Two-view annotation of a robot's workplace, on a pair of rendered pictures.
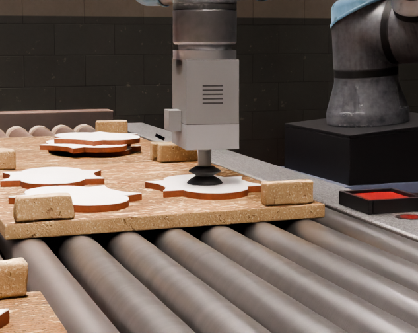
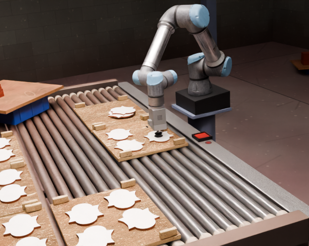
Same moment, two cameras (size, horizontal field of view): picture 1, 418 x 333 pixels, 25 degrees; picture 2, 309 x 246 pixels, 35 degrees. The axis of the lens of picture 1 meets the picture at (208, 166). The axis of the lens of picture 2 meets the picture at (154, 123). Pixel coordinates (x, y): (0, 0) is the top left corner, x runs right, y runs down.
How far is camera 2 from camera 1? 1.28 m
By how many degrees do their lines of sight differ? 13
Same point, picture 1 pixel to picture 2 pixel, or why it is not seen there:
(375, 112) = (202, 91)
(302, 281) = (184, 172)
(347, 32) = (193, 67)
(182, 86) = (152, 115)
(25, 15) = not seen: outside the picture
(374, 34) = (200, 69)
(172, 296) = (158, 177)
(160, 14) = not seen: outside the picture
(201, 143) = (157, 129)
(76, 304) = (142, 183)
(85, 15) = not seen: outside the picture
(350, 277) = (193, 169)
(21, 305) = (135, 187)
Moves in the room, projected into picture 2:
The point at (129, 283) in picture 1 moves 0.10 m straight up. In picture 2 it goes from (150, 176) to (149, 154)
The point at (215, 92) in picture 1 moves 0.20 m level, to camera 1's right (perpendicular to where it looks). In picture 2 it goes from (160, 117) to (202, 113)
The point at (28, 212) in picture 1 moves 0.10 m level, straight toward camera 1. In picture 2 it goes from (122, 155) to (127, 164)
